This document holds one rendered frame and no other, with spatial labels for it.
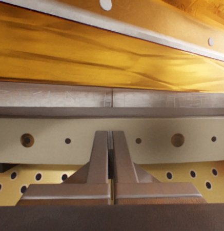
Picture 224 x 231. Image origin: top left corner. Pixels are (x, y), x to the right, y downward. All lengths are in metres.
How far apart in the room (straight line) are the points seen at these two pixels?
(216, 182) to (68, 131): 0.19
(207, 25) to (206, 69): 0.05
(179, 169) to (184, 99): 0.09
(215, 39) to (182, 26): 0.07
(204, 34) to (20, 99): 0.24
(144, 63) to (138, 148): 0.08
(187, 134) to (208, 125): 0.03
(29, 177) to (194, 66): 0.24
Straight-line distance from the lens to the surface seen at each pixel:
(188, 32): 0.22
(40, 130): 0.18
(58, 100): 0.20
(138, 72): 0.16
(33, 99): 0.22
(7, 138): 0.20
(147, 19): 0.18
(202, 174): 0.25
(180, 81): 0.20
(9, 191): 0.24
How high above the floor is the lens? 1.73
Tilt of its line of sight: 5 degrees down
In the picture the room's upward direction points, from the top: straight up
